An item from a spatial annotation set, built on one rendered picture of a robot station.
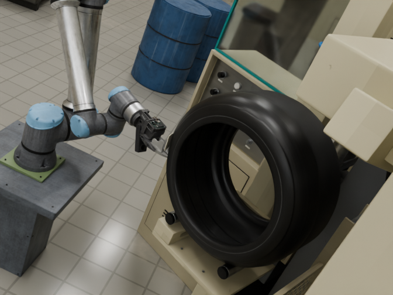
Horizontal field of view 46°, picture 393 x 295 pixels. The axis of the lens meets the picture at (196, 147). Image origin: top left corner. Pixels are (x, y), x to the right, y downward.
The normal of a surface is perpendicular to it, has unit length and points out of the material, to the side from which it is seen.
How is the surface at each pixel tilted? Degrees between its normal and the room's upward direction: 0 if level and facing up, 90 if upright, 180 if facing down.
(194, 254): 0
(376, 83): 90
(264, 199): 90
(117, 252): 0
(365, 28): 90
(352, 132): 72
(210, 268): 0
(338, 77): 90
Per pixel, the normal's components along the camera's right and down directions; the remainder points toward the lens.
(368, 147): -0.51, -0.11
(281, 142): 0.00, -0.27
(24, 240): -0.23, 0.42
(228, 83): -0.66, 0.15
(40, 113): 0.30, -0.77
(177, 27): -0.02, 0.50
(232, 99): -0.40, -0.62
